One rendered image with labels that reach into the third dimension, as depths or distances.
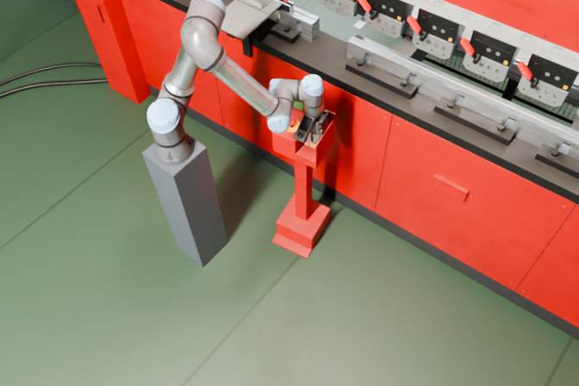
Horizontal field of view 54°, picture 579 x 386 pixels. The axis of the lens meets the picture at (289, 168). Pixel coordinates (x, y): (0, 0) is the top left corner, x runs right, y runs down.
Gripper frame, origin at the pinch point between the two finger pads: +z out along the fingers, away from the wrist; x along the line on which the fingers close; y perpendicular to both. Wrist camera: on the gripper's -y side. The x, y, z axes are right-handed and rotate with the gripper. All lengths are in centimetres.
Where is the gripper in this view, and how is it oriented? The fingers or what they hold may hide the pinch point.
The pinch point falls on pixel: (313, 142)
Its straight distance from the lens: 227.6
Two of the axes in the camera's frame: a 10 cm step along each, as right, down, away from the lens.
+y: 4.8, -7.6, 4.4
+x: -8.8, -3.8, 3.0
